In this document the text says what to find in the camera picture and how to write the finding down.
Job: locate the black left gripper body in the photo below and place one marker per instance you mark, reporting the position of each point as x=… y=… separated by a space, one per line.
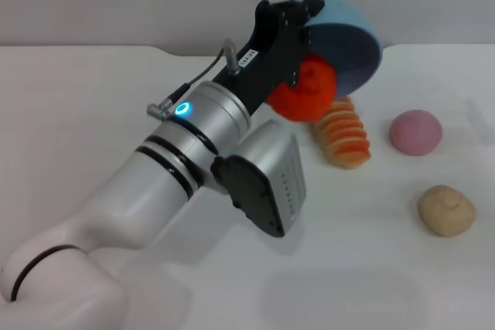
x=270 y=52

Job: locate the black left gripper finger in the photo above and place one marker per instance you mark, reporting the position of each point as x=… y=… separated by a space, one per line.
x=314 y=6

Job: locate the blue plastic bowl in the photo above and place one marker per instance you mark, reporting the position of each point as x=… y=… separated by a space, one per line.
x=348 y=44

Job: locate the orange plush toy fruit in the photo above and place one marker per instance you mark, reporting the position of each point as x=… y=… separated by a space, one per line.
x=309 y=94

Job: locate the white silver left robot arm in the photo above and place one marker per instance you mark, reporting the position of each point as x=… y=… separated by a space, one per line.
x=116 y=210

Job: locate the orange striped bread roll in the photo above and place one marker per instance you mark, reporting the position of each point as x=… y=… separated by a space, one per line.
x=344 y=137

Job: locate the pink round bun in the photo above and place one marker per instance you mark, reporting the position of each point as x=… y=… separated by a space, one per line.
x=415 y=133

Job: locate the beige round bun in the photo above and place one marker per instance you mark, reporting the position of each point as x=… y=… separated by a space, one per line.
x=446 y=212

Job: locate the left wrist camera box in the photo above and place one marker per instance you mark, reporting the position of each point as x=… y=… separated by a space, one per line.
x=267 y=179

